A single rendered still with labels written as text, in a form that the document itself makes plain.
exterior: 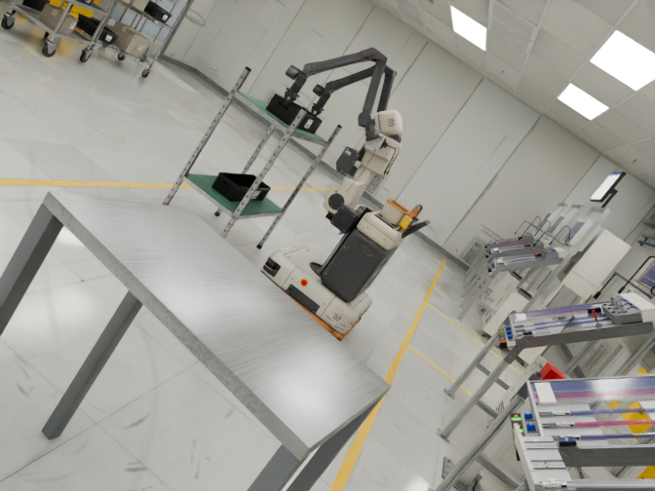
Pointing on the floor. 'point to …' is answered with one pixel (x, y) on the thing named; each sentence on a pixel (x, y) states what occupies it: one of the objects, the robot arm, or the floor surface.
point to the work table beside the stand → (209, 325)
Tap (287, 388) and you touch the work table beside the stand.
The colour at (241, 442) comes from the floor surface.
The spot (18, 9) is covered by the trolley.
